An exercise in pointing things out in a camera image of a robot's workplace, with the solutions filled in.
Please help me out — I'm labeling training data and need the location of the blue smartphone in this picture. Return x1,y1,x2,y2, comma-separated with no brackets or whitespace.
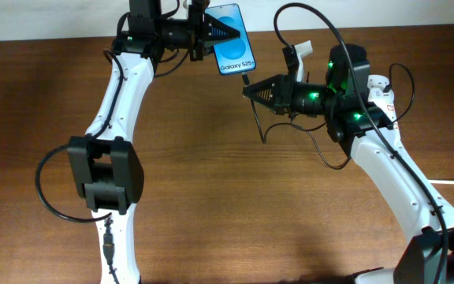
206,3,256,76

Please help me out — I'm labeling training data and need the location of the black USB charging cable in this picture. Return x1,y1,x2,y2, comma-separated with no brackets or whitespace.
241,62,416,171

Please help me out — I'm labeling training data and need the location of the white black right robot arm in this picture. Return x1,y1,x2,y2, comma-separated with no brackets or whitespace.
243,42,454,283

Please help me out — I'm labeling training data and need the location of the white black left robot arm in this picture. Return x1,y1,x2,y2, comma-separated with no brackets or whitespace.
67,0,240,283

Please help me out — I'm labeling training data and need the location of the black charger plug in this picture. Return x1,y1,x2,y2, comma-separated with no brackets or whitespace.
383,84,392,94

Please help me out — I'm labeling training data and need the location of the white power strip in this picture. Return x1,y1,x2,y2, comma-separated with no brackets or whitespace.
367,75,396,121

